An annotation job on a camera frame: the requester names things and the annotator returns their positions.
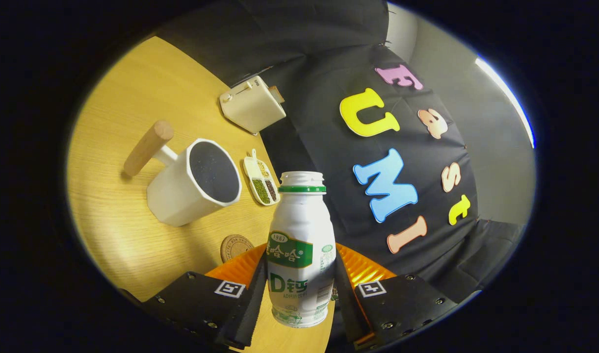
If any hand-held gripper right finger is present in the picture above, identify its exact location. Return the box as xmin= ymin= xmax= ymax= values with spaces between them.
xmin=335 ymin=244 xmax=460 ymax=350

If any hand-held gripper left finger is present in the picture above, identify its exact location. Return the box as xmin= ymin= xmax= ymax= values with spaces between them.
xmin=142 ymin=244 xmax=268 ymax=350

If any round cork coaster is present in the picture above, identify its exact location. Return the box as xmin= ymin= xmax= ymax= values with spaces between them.
xmin=220 ymin=234 xmax=255 ymax=264

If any white juice bottle green label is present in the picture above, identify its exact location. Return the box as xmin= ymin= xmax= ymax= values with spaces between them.
xmin=266 ymin=171 xmax=337 ymax=328

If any white cup wooden handle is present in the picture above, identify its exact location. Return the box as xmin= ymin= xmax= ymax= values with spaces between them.
xmin=123 ymin=120 xmax=243 ymax=227

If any white divided dish with beans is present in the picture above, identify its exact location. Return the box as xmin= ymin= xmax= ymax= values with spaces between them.
xmin=243 ymin=149 xmax=281 ymax=206

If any black backdrop cloth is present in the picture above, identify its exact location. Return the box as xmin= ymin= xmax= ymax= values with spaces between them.
xmin=152 ymin=0 xmax=531 ymax=307

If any cream toaster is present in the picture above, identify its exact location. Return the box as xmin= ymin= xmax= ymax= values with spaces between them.
xmin=219 ymin=75 xmax=287 ymax=135

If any wooden table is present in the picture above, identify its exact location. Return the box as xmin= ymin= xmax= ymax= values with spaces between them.
xmin=66 ymin=36 xmax=337 ymax=353

